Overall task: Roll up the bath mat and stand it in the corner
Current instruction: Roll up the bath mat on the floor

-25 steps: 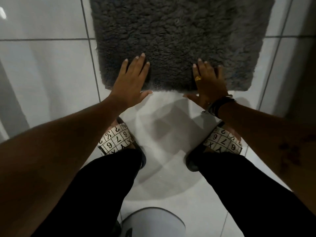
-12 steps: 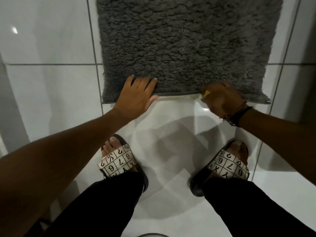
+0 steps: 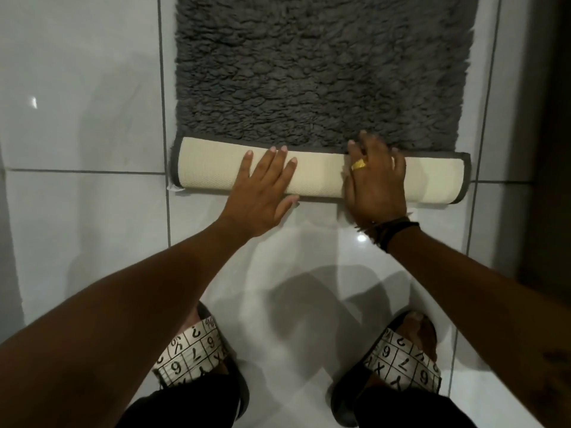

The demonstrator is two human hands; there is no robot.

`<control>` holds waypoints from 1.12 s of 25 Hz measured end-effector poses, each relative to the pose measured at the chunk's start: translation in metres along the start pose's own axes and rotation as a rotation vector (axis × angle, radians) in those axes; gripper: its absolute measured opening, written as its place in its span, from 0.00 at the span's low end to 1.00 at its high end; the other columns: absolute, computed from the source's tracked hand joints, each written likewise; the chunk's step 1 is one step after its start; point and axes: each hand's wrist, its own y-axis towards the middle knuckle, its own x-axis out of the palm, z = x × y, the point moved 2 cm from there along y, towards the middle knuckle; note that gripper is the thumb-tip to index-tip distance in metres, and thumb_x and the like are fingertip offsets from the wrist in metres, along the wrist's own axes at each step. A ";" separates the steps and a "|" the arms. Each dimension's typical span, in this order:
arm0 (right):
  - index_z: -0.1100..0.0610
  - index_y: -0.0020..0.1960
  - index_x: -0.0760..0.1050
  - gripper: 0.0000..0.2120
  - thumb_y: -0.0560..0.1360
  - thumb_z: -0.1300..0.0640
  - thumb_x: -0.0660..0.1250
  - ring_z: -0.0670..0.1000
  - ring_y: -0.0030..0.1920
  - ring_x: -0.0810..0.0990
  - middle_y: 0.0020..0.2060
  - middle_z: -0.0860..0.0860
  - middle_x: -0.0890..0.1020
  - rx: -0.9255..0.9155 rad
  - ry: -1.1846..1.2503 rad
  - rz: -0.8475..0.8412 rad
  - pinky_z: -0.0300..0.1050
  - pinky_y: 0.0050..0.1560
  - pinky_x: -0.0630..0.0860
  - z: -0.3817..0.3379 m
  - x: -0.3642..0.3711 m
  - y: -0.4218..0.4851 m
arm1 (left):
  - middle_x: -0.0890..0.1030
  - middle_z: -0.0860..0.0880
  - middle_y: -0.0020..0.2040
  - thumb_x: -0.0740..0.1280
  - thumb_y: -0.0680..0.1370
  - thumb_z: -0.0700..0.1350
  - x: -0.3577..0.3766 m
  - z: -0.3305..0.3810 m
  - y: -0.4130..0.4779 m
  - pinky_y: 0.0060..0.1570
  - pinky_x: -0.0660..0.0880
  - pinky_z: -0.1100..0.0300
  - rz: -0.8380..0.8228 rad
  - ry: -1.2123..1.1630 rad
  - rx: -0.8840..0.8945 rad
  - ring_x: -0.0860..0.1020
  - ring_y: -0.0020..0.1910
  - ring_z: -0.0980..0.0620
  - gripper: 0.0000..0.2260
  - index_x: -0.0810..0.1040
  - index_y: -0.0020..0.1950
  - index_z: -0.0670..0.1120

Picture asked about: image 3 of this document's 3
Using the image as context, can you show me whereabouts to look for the person's right hand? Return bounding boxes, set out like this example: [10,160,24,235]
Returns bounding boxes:
[342,130,409,231]

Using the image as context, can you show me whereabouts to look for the person's left hand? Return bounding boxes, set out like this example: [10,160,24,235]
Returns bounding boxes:
[219,146,300,240]

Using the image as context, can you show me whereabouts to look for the grey shaggy bath mat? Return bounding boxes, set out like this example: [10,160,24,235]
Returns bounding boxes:
[166,0,480,205]

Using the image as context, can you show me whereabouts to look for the person's left forearm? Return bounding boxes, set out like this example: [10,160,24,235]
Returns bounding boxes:
[0,218,245,428]

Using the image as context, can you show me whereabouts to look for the person's right forearm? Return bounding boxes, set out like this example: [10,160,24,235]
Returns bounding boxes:
[387,225,571,428]

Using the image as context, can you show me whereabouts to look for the white printed left slipper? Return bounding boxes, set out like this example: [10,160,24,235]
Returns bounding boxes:
[152,302,250,420]

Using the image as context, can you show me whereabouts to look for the white printed slipper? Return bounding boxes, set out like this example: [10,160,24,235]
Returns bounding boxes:
[329,309,443,428]
[152,302,250,420]

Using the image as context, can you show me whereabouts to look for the white printed right slipper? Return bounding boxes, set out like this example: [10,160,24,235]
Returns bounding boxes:
[329,309,443,428]

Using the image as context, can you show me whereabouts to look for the dark wooden door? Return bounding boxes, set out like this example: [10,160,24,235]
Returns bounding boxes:
[517,0,571,303]

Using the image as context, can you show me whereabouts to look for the black trousers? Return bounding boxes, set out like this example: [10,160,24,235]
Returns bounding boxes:
[115,373,479,428]

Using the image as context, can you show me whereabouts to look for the black wrist bracelet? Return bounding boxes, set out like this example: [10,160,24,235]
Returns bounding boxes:
[355,215,421,254]

